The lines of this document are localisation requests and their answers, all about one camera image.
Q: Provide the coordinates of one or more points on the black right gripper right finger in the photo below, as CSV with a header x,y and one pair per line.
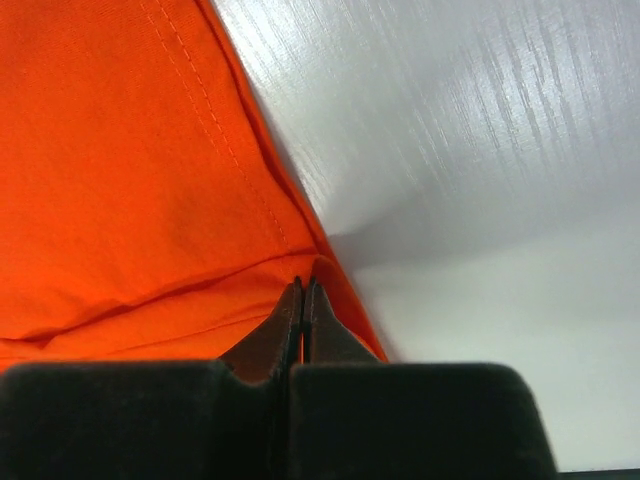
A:
x,y
352,416

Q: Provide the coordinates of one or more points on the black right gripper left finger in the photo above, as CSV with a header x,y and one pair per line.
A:
x,y
223,418

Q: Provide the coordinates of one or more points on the orange t shirt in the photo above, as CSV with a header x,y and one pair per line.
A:
x,y
145,212

